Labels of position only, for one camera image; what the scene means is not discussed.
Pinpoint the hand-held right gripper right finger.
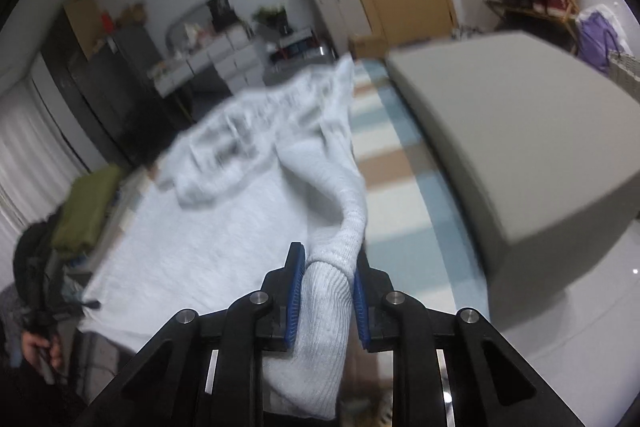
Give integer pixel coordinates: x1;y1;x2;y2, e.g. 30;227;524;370
351;252;586;427

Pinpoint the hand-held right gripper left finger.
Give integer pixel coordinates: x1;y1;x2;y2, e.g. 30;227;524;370
75;242;307;427

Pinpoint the light grey sweatshirt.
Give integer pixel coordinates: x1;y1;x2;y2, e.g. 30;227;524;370
80;57;368;423

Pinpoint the person's left hand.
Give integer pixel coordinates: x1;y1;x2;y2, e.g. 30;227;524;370
21;332;65;370

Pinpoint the olive green folded garment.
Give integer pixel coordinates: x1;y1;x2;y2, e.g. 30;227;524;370
52;164;123;253

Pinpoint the white curtain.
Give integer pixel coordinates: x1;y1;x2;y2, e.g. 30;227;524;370
0;67;101;258

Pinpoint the person's dark clothing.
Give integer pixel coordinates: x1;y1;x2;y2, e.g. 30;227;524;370
0;357;101;427

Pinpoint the plaid bed sheet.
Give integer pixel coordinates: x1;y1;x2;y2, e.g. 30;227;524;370
80;59;498;427

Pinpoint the dark tall cabinet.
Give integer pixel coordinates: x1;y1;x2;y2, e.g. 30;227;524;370
42;24;193;168

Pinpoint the large grey cushion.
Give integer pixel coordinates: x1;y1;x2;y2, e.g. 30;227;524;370
385;31;640;333

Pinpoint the flat cardboard sheet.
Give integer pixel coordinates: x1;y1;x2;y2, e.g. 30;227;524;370
64;0;108;58

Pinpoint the silver suitcase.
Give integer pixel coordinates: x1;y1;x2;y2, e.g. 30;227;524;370
267;46;341;85

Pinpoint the black box with blue stripe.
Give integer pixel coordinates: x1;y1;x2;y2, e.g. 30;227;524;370
279;34;315;58

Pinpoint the white desk with drawers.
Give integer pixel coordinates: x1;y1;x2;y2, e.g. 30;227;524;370
152;24;266;108

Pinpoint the cardboard box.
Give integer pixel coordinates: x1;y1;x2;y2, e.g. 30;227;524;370
348;34;388;60

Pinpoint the oval mirror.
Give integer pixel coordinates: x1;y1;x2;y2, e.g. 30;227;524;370
165;2;221;52

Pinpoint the potted plant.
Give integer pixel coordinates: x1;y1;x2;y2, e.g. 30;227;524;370
252;4;291;32

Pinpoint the white wardrobe cabinet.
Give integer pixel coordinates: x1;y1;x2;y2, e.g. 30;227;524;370
310;0;373;55

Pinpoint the white ribbed basket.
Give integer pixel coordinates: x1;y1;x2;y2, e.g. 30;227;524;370
607;49;640;95

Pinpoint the purple bag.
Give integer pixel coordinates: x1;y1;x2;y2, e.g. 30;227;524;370
575;7;631;72

